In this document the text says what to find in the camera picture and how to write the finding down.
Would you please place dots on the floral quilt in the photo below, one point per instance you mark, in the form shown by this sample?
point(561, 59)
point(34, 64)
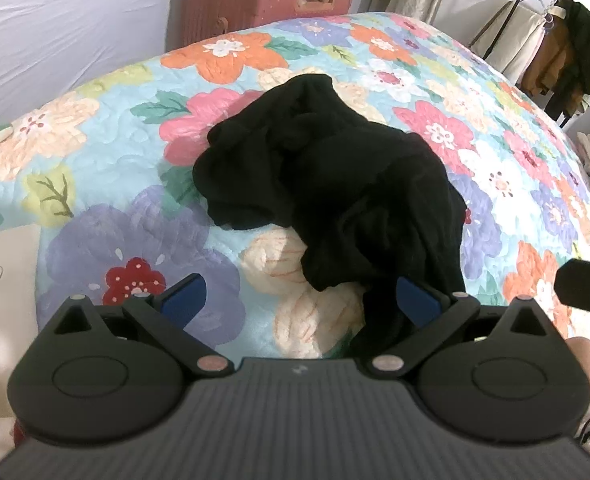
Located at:
point(125, 185)

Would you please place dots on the brown hanging garment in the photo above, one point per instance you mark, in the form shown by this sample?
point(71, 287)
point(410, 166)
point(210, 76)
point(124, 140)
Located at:
point(550, 60)

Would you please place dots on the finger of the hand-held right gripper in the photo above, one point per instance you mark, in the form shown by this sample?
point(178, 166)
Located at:
point(587, 285)

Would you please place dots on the beige hanging garment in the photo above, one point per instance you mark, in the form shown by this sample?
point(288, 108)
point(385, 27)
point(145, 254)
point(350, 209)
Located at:
point(515, 40)

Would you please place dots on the pink suitcase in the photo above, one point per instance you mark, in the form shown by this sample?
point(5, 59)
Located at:
point(255, 5)

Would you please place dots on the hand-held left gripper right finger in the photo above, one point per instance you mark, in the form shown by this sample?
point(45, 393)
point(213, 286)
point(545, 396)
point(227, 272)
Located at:
point(415, 305)

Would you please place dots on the white pillow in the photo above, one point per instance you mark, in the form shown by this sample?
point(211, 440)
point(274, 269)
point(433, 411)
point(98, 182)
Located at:
point(5, 270)

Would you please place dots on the black garment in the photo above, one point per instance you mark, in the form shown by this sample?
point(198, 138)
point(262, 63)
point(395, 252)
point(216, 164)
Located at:
point(335, 180)

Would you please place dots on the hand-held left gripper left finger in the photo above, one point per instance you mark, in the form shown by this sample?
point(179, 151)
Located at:
point(187, 302)

